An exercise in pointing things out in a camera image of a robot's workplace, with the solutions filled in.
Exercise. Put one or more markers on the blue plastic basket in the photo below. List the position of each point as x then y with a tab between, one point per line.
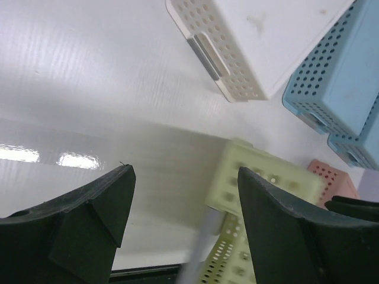
335	86
362	150

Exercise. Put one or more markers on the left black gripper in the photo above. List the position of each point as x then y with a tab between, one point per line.
294	241

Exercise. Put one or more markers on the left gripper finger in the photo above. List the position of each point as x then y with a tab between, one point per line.
72	238

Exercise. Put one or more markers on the pink plastic basket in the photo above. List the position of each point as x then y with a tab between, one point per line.
336	182

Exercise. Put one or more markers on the white plastic basket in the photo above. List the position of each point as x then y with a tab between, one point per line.
251	48

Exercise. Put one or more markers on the yellow plastic basket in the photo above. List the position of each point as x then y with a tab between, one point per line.
221	254

